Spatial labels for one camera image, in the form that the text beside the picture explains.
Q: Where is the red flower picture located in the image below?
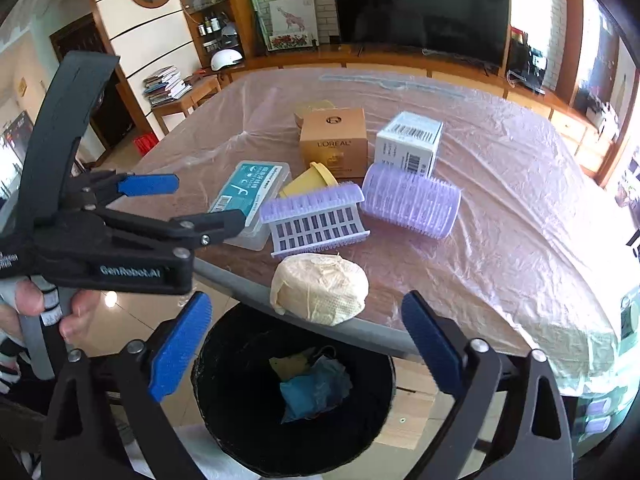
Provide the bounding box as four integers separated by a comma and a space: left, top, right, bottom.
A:
269, 31, 319, 52

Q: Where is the dark wooden door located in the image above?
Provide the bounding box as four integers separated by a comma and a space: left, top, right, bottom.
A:
50, 12, 136, 161

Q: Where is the stack of books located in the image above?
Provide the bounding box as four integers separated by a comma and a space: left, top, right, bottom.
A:
142, 66, 193, 107

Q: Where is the wooden stool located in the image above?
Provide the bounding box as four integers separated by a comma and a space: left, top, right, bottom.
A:
150, 76, 222, 136

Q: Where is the blue face mask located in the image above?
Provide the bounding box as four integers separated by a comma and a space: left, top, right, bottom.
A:
279, 355, 353, 423

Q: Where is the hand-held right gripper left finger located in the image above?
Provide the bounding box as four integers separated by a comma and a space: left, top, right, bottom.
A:
40, 290, 226, 480

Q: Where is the white giraffe painting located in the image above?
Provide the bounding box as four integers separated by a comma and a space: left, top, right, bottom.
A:
268, 0, 319, 38

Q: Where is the yellow plastic cup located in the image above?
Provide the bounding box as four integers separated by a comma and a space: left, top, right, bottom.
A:
277, 161, 337, 200

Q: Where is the wooden display shelf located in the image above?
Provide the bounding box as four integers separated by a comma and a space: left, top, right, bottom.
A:
180, 0, 261, 68

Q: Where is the white barcode cardboard box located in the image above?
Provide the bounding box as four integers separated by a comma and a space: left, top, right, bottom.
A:
375, 111, 445, 177

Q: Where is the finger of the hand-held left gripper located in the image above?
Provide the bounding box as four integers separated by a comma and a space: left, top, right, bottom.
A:
100, 209, 247, 249
75, 170, 181, 209

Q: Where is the white helmet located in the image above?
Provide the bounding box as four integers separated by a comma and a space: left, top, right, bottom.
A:
210, 50, 247, 73

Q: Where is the black trash bin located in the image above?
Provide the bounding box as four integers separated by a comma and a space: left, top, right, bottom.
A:
191, 302, 397, 478

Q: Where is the black coffee machine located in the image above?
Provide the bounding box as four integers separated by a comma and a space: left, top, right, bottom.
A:
507, 35, 548, 93

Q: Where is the yellow crumpled paper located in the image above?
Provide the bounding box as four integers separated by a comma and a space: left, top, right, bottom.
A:
269, 352, 321, 381

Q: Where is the person's left hand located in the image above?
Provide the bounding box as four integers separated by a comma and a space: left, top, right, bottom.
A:
0, 279, 103, 346

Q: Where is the purple cylindrical hair roller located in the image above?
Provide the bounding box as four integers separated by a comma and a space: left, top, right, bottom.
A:
361, 162, 462, 239

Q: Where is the clear plastic table cover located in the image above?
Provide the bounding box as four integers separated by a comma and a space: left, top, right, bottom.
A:
107, 67, 631, 396

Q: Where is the gold cardboard box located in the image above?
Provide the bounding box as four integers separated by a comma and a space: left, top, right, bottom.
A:
299, 107, 370, 186

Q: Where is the clear plastic box blue label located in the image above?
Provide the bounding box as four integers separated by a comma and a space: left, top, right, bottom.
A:
207, 160, 293, 251

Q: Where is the black flat screen television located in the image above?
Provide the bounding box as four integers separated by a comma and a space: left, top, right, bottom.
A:
328, 0, 511, 68

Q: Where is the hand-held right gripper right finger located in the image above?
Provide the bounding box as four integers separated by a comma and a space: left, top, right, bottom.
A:
400, 290, 576, 480

